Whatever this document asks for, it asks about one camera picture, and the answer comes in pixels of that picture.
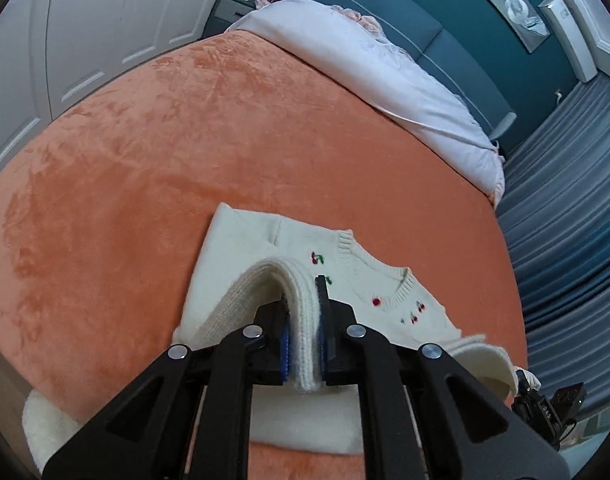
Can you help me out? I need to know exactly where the white panelled wardrobe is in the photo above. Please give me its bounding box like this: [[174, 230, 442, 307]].
[[0, 0, 215, 171]]

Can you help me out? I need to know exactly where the pale pink duvet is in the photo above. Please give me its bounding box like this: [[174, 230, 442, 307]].
[[229, 0, 506, 206]]

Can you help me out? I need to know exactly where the blue grey curtain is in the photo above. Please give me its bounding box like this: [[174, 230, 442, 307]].
[[497, 74, 610, 416]]

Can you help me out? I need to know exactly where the white wall air conditioner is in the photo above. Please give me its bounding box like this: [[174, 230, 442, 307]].
[[539, 0, 598, 84]]

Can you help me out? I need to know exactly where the cream fluffy rug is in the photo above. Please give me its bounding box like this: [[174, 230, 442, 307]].
[[22, 389, 82, 474]]

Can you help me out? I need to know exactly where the cream knit cardigan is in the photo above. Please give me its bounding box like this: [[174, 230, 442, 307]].
[[174, 204, 518, 455]]

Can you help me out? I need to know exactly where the dark bedside table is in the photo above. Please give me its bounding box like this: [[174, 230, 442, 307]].
[[201, 0, 255, 39]]

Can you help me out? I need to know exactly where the orange plush bed blanket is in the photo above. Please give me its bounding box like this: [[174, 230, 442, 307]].
[[0, 32, 527, 468]]

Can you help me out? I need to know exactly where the teal upholstered headboard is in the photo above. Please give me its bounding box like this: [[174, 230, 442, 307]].
[[314, 0, 516, 141]]

